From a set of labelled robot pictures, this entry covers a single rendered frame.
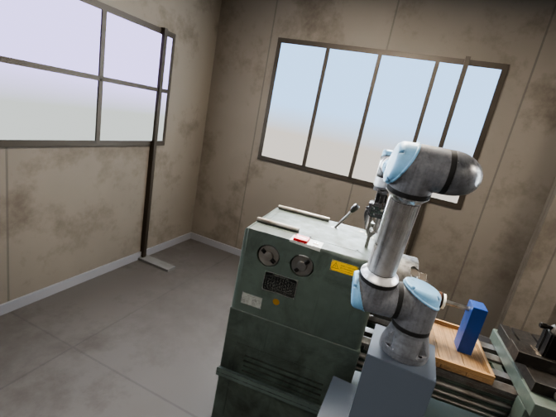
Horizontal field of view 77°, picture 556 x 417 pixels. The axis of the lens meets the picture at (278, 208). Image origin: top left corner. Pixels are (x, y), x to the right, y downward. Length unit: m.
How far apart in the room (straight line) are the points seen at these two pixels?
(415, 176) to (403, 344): 0.52
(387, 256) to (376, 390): 0.43
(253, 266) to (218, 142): 2.87
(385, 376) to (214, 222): 3.49
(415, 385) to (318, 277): 0.54
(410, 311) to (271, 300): 0.66
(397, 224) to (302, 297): 0.67
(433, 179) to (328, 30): 3.08
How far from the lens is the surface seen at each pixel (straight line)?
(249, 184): 4.09
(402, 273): 1.61
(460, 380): 1.80
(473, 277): 3.85
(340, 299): 1.50
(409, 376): 1.20
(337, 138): 3.68
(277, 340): 1.67
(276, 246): 1.48
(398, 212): 0.98
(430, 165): 0.93
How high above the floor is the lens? 1.74
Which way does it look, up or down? 15 degrees down
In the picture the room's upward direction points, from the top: 11 degrees clockwise
